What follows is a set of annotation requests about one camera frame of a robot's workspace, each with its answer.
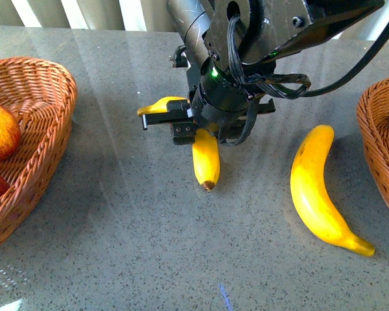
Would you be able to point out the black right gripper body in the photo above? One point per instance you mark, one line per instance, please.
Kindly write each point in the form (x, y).
(219, 105)

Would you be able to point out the curved yellow banana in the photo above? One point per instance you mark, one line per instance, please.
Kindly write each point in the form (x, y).
(207, 158)

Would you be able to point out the yellow-red apple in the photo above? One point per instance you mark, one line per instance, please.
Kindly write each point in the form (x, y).
(10, 134)

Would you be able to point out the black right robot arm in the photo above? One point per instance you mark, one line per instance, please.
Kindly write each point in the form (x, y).
(230, 49)

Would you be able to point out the white pleated curtain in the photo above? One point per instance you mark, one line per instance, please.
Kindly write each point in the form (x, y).
(125, 15)

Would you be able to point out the right wicker basket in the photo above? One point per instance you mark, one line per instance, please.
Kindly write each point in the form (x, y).
(373, 119)

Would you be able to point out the wicker basket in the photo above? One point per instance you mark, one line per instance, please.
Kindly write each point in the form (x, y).
(42, 95)
(373, 119)

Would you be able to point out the left wicker basket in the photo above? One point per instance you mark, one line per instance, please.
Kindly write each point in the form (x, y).
(42, 95)

